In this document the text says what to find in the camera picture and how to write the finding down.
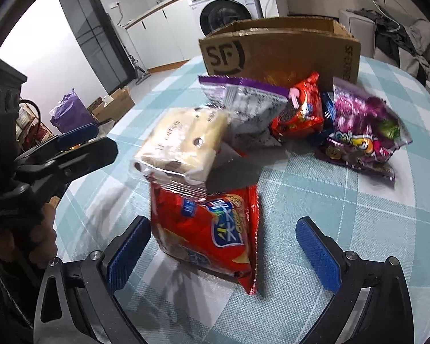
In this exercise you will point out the grey cushion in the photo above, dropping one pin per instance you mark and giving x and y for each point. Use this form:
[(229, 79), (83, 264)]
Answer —
[(424, 43)]

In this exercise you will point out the stick vacuum cleaner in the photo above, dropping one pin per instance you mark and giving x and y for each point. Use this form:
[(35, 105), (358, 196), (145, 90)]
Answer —
[(139, 70)]

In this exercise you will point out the large red chips packet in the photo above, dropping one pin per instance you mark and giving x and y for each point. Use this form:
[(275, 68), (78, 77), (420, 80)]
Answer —
[(200, 229)]

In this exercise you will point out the purple and white snack packet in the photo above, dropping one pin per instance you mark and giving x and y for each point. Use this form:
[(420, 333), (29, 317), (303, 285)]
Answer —
[(243, 104)]

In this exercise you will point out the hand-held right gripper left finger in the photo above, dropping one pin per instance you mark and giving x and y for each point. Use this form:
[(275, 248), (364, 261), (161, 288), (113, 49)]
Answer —
[(129, 254)]

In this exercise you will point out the blue biscuit packet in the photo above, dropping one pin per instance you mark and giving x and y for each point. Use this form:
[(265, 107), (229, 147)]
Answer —
[(328, 109)]

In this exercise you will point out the purple candy packet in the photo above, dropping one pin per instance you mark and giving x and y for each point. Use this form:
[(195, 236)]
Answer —
[(358, 125)]

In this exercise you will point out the white washing machine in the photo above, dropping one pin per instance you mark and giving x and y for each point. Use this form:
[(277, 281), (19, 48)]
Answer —
[(225, 14)]

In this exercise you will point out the open cardboard box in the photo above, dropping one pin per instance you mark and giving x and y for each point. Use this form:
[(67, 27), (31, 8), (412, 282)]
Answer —
[(120, 102)]

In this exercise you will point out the white counter cabinets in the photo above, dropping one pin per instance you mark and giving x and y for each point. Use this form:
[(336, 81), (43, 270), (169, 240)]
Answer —
[(157, 39)]

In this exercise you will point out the person's left hand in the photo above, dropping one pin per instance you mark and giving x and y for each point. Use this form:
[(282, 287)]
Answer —
[(41, 240)]

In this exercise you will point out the dark clothes pile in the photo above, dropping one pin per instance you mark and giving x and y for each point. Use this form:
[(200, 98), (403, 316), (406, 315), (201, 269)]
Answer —
[(390, 36)]

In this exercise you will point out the brown cardboard box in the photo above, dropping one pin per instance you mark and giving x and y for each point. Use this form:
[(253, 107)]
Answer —
[(272, 53)]

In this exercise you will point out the small red snack packet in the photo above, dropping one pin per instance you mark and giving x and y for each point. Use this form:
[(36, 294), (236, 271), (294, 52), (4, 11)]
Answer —
[(304, 111)]

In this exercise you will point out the checked teal tablecloth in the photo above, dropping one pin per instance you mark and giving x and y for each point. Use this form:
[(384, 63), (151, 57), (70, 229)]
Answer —
[(344, 204)]

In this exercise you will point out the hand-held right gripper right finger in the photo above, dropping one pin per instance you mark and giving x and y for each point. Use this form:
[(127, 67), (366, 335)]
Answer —
[(317, 254)]

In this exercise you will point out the beige sofa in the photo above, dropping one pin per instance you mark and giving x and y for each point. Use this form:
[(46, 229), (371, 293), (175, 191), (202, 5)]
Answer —
[(362, 32)]

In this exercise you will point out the dark glass door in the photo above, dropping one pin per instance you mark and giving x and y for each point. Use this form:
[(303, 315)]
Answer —
[(93, 36)]

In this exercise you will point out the cream biscuit packet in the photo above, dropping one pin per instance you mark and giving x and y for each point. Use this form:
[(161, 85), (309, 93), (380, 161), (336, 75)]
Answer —
[(179, 139)]

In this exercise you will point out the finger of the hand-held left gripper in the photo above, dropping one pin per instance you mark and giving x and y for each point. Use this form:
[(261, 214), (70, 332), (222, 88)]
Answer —
[(77, 134), (86, 156)]

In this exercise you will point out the purple plastic bag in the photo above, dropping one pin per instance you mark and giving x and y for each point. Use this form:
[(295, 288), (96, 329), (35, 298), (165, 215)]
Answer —
[(71, 111)]

